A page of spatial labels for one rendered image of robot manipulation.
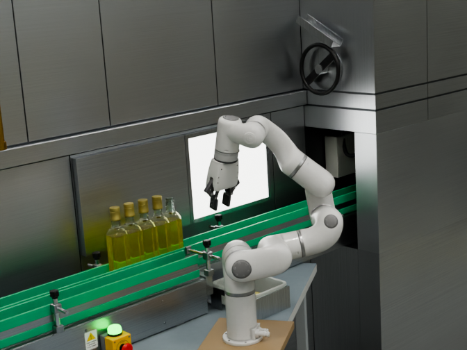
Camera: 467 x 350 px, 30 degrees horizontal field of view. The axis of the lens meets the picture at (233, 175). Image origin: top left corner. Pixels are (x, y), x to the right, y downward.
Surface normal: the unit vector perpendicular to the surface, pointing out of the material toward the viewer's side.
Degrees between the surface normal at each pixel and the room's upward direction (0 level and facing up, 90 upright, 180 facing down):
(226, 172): 106
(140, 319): 90
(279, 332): 1
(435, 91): 90
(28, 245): 90
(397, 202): 90
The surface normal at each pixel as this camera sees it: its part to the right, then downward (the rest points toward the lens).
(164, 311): 0.69, 0.12
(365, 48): -0.73, 0.20
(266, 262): 0.09, 0.19
